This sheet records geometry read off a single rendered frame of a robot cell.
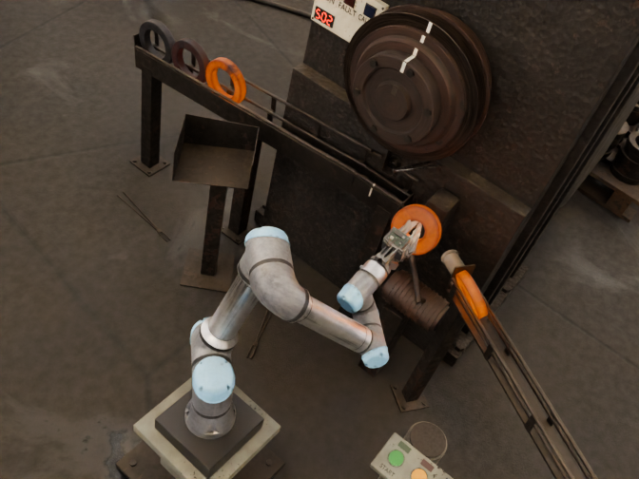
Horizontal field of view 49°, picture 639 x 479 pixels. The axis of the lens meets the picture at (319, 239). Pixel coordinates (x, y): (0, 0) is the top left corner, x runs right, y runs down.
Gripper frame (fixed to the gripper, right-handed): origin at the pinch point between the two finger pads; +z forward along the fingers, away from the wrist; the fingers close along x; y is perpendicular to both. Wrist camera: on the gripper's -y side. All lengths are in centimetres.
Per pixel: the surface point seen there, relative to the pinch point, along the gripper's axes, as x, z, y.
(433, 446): -42, -45, -19
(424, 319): -16.0, -9.0, -34.3
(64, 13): 250, 39, -105
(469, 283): -22.5, -2.8, -6.0
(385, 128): 24.3, 13.7, 13.2
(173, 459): 15, -95, -29
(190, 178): 75, -25, -21
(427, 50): 23, 26, 38
